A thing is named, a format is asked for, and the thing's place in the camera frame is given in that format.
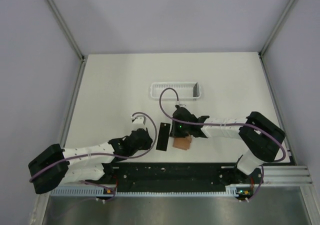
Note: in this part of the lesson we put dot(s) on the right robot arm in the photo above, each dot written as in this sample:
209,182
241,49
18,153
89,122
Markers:
261,136

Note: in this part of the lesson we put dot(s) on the black credit card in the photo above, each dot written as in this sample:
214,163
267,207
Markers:
163,137

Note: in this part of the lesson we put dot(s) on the white plastic basket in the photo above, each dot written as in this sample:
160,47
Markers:
184,90

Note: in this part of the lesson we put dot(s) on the aluminium frame post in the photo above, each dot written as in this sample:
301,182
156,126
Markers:
278,26
65,29

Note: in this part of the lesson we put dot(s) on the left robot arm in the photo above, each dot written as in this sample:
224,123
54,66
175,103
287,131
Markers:
56,166

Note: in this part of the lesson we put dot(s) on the left aluminium frame post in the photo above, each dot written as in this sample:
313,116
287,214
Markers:
65,29

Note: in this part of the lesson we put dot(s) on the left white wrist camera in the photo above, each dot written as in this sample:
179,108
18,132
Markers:
138,122

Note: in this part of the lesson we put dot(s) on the right aluminium frame post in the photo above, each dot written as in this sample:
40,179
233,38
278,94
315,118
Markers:
278,26

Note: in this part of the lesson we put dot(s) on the brown leather card holder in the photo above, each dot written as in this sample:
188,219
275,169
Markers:
182,143

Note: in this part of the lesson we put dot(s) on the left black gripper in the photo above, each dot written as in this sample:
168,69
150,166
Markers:
148,144

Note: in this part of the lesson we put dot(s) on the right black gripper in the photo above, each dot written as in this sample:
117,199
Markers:
174,132

